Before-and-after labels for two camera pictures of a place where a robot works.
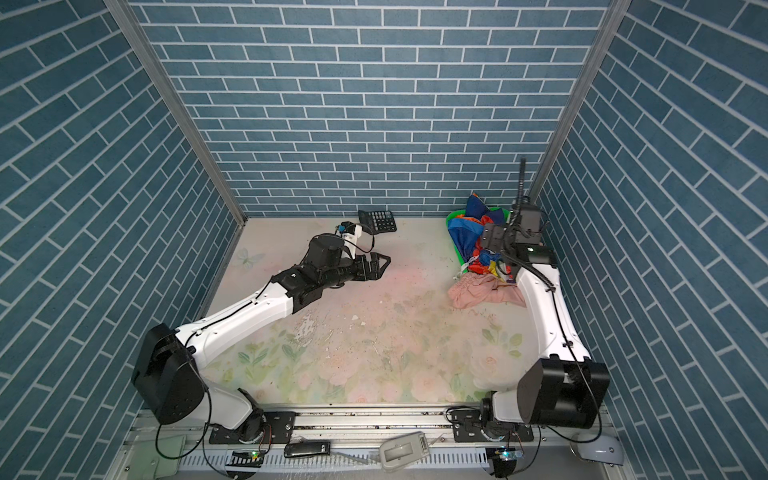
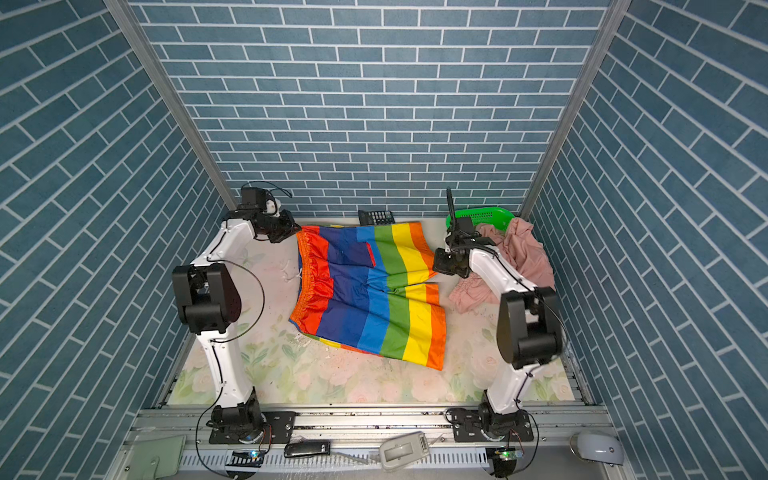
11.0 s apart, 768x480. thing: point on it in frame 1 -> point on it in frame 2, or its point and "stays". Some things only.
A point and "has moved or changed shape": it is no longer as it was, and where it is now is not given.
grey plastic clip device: [404, 449] stays
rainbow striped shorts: [467, 231] has moved or changed shape
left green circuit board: [245, 458] stays
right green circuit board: [504, 454] stays
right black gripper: [498, 231] -> [439, 265]
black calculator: [377, 221] stays
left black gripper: [364, 275] -> [287, 226]
